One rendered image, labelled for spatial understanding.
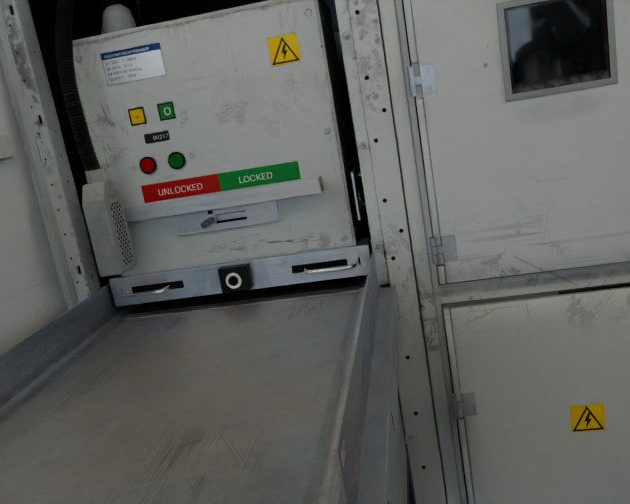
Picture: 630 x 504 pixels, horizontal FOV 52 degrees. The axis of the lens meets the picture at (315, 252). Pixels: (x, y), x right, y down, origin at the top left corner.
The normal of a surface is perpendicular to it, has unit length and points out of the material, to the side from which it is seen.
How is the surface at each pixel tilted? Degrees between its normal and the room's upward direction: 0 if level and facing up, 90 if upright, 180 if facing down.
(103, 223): 90
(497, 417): 90
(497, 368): 90
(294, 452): 0
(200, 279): 90
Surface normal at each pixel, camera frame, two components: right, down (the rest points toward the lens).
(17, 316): 0.96, -0.11
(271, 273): -0.13, 0.25
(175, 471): -0.17, -0.96
